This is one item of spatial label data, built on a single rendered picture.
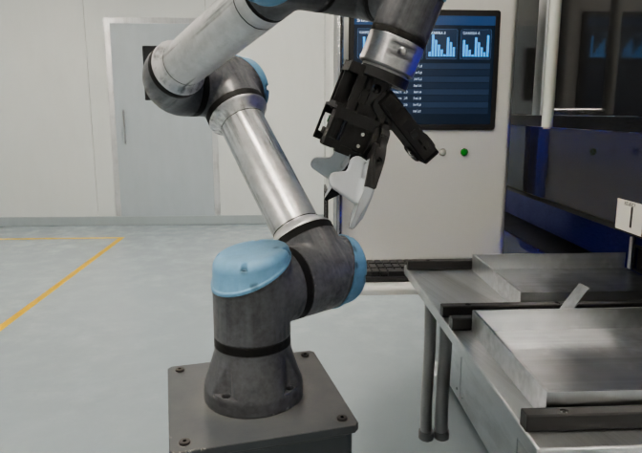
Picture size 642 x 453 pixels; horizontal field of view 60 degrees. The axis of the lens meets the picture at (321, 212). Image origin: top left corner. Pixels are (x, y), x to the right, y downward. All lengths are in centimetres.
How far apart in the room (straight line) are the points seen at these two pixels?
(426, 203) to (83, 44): 527
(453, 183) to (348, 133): 89
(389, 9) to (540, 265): 75
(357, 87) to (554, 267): 74
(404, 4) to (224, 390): 58
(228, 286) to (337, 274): 18
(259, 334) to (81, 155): 574
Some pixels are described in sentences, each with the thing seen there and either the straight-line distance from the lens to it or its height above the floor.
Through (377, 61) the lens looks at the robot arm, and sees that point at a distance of 73.
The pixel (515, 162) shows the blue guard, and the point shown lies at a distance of 173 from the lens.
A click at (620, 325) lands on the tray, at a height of 89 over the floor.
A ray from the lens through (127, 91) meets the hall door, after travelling 629.
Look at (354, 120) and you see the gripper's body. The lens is 72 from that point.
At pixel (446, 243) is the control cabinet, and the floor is 86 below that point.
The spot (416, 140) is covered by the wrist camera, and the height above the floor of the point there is 118.
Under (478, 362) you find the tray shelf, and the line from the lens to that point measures 83.
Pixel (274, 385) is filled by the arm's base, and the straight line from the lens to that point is 85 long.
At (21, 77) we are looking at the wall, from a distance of 667.
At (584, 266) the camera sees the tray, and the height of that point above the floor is 89.
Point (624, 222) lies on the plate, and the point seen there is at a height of 101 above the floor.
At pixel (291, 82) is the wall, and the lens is 607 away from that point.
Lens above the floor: 122
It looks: 10 degrees down
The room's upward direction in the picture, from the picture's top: straight up
